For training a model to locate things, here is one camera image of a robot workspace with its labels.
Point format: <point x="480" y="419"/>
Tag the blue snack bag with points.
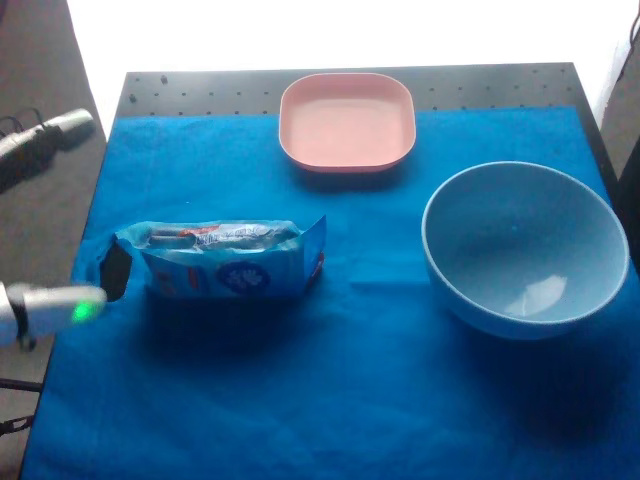
<point x="225" y="275"/>

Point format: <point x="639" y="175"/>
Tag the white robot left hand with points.
<point x="55" y="310"/>

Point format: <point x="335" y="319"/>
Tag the pink square plate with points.
<point x="347" y="125"/>

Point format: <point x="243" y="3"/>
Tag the blue cloth table cover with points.
<point x="300" y="375"/>

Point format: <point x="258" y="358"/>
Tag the light blue bowl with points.
<point x="525" y="250"/>

